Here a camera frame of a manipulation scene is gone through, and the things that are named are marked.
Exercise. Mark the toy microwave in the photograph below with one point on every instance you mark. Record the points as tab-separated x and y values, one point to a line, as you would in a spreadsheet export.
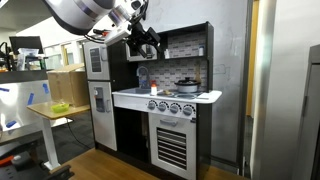
151	56

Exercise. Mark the green bowl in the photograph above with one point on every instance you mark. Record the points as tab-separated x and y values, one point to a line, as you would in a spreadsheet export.
60	107

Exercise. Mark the white container with blue lid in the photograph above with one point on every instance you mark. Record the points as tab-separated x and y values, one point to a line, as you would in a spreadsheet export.
201	50

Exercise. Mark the grey metal cabinet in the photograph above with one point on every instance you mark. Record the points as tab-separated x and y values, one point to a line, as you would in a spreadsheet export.
308	116

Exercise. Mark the white bottle with red cap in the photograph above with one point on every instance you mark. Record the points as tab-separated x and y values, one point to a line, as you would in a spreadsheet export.
153	89

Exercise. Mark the orange plastic bowl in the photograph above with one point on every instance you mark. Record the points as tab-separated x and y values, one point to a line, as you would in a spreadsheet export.
106	33

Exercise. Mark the silver toy pot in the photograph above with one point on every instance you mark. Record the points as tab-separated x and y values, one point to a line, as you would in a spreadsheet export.
187	88

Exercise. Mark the cardboard box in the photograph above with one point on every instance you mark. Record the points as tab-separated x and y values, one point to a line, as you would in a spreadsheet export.
68	85

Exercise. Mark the blue tape piece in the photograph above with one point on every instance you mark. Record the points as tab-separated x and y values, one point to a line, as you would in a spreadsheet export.
30	98
45	88
4	89
11	123

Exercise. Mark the grey toy sink basin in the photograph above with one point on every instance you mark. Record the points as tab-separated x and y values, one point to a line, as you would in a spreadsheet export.
138	90

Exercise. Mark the clear plastic container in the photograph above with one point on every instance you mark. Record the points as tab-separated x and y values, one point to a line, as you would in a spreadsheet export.
28	53

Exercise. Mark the white cup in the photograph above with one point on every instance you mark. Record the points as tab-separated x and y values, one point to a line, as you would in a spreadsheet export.
167	54

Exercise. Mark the wooden utensil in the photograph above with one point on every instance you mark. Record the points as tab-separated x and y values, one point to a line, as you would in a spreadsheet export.
199	73

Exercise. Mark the black computer monitor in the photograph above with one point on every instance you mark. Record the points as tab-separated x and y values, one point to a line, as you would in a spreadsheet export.
25	42

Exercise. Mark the wooden side table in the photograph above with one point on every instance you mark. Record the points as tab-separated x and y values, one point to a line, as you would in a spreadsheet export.
46	115

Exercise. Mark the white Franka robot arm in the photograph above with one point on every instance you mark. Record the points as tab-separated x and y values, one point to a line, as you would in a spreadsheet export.
76	13

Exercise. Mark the white oven door with slats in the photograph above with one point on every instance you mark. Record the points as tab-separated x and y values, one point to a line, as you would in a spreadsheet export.
171	146

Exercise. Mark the large whiteboard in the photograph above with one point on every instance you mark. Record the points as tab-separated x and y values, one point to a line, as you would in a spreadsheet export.
230	66

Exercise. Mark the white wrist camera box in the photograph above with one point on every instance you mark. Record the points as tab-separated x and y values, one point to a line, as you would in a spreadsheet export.
117	37

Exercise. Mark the pale wooden toy piece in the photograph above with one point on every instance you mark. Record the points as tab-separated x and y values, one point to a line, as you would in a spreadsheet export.
166	92

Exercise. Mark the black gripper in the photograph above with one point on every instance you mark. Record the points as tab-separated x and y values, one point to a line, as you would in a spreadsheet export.
140	35

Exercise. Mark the black domed pot lid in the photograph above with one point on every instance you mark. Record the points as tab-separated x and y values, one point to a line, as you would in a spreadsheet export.
187	81

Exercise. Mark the grey stove knob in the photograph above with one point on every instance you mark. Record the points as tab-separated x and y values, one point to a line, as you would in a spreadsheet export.
174	108
188	110
152	105
162	106

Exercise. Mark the black white toy kitchen set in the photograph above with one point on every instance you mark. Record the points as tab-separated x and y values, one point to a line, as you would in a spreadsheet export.
133	133

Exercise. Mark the black cart with orange part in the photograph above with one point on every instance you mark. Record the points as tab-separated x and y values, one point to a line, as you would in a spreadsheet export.
23	166

